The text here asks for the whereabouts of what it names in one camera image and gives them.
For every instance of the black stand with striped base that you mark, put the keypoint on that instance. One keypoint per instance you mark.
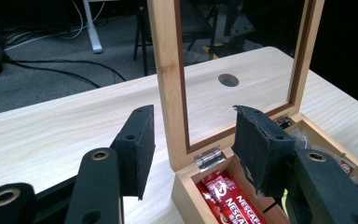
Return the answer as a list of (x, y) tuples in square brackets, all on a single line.
[(213, 49)]

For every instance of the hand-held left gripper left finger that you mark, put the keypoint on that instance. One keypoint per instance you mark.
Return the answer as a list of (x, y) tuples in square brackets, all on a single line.
[(136, 149)]

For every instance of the wooden tea box glass lid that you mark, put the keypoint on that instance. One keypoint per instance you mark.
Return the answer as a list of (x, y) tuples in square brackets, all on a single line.
[(167, 77)]

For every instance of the white desk frame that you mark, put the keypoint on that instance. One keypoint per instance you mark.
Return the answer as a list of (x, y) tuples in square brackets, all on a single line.
[(92, 31)]

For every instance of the red coffee sachet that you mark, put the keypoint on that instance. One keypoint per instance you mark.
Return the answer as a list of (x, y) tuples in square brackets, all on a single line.
[(206, 202), (236, 199)]

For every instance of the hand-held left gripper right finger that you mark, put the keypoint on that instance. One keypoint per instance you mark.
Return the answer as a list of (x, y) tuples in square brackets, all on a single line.
[(261, 149)]

